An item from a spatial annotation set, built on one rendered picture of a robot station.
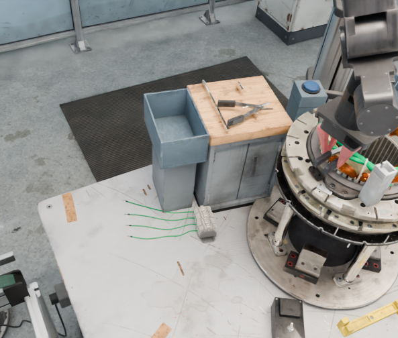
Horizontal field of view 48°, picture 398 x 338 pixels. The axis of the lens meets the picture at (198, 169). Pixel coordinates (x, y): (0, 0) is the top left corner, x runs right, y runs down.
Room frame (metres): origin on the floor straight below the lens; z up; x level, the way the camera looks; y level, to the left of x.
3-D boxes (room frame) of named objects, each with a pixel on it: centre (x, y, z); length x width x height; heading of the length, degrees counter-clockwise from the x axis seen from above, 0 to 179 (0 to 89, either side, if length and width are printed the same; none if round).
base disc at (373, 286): (0.66, -0.33, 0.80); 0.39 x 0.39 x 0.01
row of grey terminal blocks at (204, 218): (0.66, -0.03, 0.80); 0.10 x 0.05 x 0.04; 17
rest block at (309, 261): (0.55, -0.28, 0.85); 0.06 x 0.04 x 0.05; 70
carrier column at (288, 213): (0.62, -0.21, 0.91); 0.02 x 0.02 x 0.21
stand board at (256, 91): (0.81, -0.08, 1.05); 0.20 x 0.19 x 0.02; 112
